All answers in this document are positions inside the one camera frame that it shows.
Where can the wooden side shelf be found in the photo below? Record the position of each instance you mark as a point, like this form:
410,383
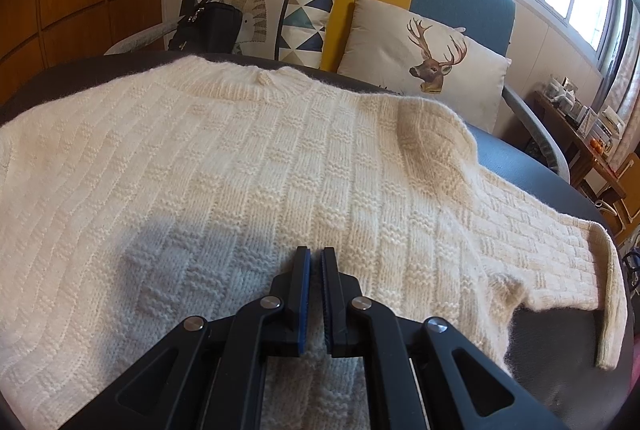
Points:
575,150

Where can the black handbag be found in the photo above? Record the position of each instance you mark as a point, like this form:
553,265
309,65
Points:
220,30

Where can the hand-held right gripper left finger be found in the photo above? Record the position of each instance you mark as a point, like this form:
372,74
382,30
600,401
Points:
306,305

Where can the small orange fruits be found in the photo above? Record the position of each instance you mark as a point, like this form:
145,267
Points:
598,144

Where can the deer print pillow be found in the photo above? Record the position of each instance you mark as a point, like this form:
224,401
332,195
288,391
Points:
380,50

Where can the cream knitted sweater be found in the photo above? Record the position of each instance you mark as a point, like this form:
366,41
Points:
200,160

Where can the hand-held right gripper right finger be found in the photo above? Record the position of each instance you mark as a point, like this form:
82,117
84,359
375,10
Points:
326,305

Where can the triangle pattern pillow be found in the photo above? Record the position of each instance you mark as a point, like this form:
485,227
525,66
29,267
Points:
305,20

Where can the white box with papers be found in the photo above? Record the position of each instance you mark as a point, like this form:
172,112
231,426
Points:
612,125

